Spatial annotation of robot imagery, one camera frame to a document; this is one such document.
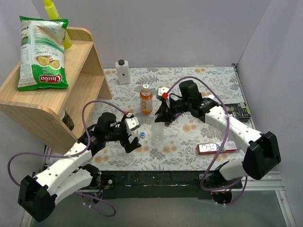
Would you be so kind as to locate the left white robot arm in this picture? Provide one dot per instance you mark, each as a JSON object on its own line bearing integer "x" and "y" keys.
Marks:
{"x": 40, "y": 194}

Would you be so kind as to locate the aluminium frame rail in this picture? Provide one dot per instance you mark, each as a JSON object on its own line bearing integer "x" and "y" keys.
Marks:
{"x": 262, "y": 204}

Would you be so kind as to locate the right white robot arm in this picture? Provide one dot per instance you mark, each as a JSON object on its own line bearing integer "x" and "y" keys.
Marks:
{"x": 261, "y": 149}

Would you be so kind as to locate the red white toothpaste box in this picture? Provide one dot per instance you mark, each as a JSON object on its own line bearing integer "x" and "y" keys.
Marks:
{"x": 213, "y": 147}

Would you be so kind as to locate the clear bottle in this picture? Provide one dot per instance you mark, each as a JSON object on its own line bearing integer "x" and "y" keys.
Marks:
{"x": 157, "y": 133}

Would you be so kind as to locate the floral table mat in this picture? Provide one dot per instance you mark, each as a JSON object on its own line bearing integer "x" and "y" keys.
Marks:
{"x": 178, "y": 149}

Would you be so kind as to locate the yellow spray bottle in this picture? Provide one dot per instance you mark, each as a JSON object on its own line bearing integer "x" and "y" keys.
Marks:
{"x": 54, "y": 15}

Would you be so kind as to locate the white square bottle black cap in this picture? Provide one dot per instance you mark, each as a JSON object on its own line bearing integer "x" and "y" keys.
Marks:
{"x": 123, "y": 73}

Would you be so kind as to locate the green chips bag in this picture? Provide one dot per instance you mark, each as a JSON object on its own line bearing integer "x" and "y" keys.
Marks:
{"x": 42, "y": 54}

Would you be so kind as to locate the blue white bottle cap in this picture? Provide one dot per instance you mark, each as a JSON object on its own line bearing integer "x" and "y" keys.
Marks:
{"x": 142, "y": 135}

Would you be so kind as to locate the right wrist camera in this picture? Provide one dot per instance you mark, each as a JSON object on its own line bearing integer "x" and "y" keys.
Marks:
{"x": 162, "y": 92}

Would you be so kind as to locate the wooden shelf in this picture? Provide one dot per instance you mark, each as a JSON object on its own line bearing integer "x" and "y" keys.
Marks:
{"x": 38, "y": 111}

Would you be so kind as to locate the dark jar under shelf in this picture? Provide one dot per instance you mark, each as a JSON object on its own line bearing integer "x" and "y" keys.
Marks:
{"x": 67, "y": 120}

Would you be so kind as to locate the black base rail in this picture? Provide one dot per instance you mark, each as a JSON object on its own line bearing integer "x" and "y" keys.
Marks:
{"x": 150, "y": 184}

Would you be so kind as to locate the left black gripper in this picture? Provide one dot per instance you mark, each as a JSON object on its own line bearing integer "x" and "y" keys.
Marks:
{"x": 126, "y": 138}

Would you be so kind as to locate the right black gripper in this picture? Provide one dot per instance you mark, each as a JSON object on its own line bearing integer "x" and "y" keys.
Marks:
{"x": 166, "y": 109}

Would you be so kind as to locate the orange soda bottle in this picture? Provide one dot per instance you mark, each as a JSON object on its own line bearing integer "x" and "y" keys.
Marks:
{"x": 146, "y": 96}

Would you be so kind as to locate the black green box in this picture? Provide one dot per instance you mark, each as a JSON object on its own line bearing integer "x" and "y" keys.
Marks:
{"x": 239, "y": 111}

